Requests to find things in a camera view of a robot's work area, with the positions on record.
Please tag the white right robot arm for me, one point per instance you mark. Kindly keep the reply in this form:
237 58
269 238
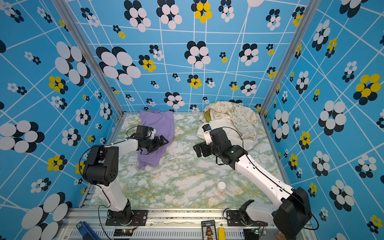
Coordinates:
290 208

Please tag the small white round container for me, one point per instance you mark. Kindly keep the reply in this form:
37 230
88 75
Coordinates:
221 186

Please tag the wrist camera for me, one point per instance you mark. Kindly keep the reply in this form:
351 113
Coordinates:
206 132
151 133

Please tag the plain cream cloth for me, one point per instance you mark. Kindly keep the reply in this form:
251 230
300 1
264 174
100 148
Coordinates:
240 135

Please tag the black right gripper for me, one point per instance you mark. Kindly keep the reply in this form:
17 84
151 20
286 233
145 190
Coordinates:
199 150

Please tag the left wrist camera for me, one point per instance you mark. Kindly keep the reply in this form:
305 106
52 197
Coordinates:
151 133

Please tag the left aluminium corner post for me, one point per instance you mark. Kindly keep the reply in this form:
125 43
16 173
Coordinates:
80 40

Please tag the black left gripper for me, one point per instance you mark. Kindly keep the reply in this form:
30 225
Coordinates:
157 145

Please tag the black controller box with buttons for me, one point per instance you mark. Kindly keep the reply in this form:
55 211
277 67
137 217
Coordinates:
209 230

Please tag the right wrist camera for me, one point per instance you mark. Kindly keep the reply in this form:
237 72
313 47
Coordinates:
206 132

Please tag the purple cloth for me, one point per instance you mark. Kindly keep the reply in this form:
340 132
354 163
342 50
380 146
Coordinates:
163 124

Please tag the blue tool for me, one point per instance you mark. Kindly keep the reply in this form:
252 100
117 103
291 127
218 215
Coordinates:
86 231

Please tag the aluminium corner frame post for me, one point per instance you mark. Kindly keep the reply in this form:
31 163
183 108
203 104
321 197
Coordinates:
310 11

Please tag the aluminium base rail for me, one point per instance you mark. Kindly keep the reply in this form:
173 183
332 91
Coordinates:
160 224

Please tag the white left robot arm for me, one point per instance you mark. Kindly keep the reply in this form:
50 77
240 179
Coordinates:
102 166

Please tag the cream green-printed cloth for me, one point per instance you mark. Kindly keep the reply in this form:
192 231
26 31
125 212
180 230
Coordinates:
243 118

